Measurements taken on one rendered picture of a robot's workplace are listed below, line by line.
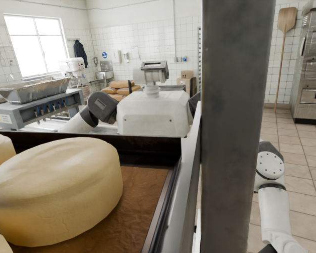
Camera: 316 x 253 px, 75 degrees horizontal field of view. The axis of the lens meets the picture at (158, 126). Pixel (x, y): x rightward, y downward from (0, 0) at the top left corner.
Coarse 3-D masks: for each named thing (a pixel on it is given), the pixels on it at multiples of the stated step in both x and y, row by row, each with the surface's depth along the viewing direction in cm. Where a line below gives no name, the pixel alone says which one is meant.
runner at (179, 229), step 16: (192, 128) 9; (192, 144) 8; (192, 160) 7; (192, 176) 7; (176, 192) 9; (192, 192) 7; (176, 208) 5; (192, 208) 7; (176, 224) 4; (192, 224) 7; (176, 240) 4; (192, 240) 7
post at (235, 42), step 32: (224, 0) 9; (256, 0) 8; (224, 32) 9; (256, 32) 9; (224, 64) 10; (256, 64) 9; (224, 96) 10; (256, 96) 10; (224, 128) 11; (256, 128) 10; (224, 160) 11; (256, 160) 11; (224, 192) 12; (224, 224) 13
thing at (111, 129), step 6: (42, 120) 224; (48, 120) 219; (54, 120) 215; (60, 120) 212; (66, 120) 211; (96, 126) 192; (102, 126) 189; (108, 126) 186; (114, 126) 185; (108, 132) 189; (114, 132) 186
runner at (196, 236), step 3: (198, 210) 17; (198, 213) 16; (198, 216) 16; (198, 219) 16; (198, 222) 16; (198, 225) 15; (198, 228) 15; (198, 231) 15; (195, 234) 18; (198, 234) 15; (195, 237) 18; (198, 237) 14; (195, 240) 17; (198, 240) 14; (195, 243) 17; (198, 243) 14; (195, 246) 14; (198, 246) 14; (192, 249) 16; (195, 249) 14; (198, 249) 14; (192, 252) 16; (195, 252) 13; (198, 252) 13
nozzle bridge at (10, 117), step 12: (60, 96) 191; (72, 96) 214; (0, 108) 160; (12, 108) 157; (24, 108) 162; (36, 108) 180; (72, 108) 225; (0, 120) 166; (12, 120) 159; (24, 120) 171; (36, 120) 175
